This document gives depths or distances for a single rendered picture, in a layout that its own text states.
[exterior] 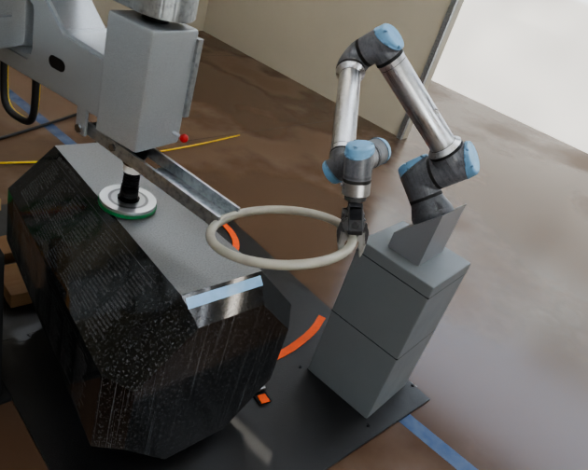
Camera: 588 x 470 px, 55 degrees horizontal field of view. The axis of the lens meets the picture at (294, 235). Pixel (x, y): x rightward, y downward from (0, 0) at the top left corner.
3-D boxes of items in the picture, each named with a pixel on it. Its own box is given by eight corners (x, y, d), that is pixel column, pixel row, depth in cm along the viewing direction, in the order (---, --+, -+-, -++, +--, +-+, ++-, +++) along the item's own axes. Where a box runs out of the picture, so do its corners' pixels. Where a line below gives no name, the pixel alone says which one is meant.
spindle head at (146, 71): (63, 118, 204) (73, -8, 182) (109, 110, 222) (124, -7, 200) (133, 161, 192) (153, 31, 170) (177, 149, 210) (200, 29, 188)
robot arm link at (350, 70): (332, 48, 228) (315, 174, 190) (357, 32, 220) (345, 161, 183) (349, 66, 234) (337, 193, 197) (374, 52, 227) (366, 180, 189)
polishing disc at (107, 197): (135, 222, 206) (135, 219, 205) (87, 200, 209) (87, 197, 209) (166, 201, 224) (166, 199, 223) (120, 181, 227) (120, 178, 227)
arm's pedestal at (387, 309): (346, 333, 331) (399, 213, 289) (416, 388, 309) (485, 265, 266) (293, 367, 295) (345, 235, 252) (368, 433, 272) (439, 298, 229)
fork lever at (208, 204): (69, 130, 206) (71, 117, 204) (110, 121, 222) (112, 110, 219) (208, 232, 186) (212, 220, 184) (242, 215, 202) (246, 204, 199)
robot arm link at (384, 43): (448, 174, 253) (359, 33, 224) (485, 160, 242) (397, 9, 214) (444, 195, 242) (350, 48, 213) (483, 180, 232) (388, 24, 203)
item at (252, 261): (173, 243, 175) (173, 235, 174) (261, 202, 214) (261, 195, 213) (309, 288, 153) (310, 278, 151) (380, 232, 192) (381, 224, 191)
